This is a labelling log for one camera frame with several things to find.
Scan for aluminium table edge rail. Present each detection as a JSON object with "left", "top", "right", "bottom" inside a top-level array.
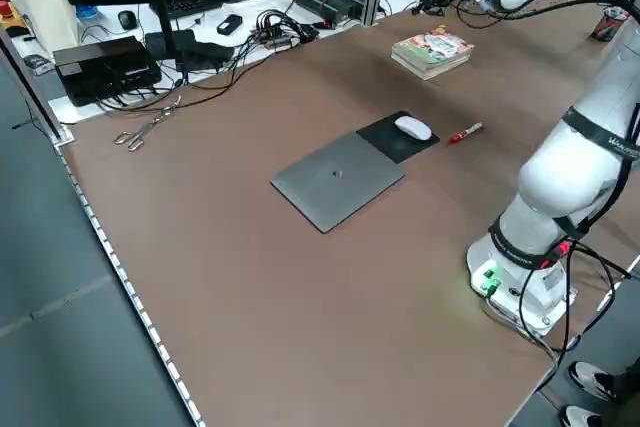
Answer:
[{"left": 53, "top": 144, "right": 207, "bottom": 427}]

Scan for grey closed laptop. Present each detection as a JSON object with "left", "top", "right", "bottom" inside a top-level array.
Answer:
[{"left": 270, "top": 131, "right": 407, "bottom": 235}]

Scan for black dock box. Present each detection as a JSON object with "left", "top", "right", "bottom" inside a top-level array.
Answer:
[{"left": 52, "top": 35, "right": 163, "bottom": 108}]

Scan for thick white blue book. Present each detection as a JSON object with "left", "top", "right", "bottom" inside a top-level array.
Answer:
[{"left": 390, "top": 44, "right": 471, "bottom": 82}]

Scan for black stand pole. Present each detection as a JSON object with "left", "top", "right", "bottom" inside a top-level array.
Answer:
[{"left": 138, "top": 0, "right": 236, "bottom": 74}]

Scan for black mouse mat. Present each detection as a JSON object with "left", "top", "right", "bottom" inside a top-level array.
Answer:
[{"left": 355, "top": 110, "right": 442, "bottom": 164}]

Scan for white computer mouse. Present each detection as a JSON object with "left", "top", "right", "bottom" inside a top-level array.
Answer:
[{"left": 393, "top": 115, "right": 433, "bottom": 142}]

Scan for black arm base cable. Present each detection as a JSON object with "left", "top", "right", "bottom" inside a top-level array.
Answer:
[{"left": 517, "top": 239, "right": 634, "bottom": 363}]

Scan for person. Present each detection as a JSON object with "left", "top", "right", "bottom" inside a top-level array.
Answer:
[{"left": 559, "top": 360, "right": 640, "bottom": 427}]

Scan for red emergency stop button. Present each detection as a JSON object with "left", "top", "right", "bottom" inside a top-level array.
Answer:
[{"left": 0, "top": 0, "right": 25, "bottom": 39}]

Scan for small black device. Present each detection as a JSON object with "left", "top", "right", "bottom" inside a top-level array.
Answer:
[{"left": 215, "top": 14, "right": 245, "bottom": 37}]

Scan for black mesh pen holder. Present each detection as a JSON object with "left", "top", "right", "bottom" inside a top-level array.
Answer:
[{"left": 589, "top": 6, "right": 632, "bottom": 43}]

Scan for black keyboard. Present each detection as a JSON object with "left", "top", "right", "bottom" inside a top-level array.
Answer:
[{"left": 162, "top": 0, "right": 263, "bottom": 19}]

